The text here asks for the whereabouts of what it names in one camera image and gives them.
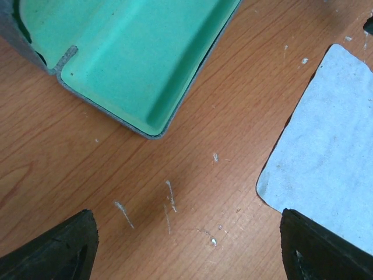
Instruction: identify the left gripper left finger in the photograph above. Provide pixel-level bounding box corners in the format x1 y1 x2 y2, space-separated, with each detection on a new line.
1 209 98 279

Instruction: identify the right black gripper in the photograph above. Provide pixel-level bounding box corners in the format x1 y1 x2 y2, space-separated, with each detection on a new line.
363 16 373 32

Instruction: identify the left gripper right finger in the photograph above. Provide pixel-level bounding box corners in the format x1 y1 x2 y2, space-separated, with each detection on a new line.
280 208 372 279

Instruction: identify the light-blue cleaning cloth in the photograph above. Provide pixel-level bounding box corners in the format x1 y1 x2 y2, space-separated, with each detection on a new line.
256 44 372 253

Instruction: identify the grey-blue glasses case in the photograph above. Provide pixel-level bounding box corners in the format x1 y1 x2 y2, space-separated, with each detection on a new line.
1 1 240 139

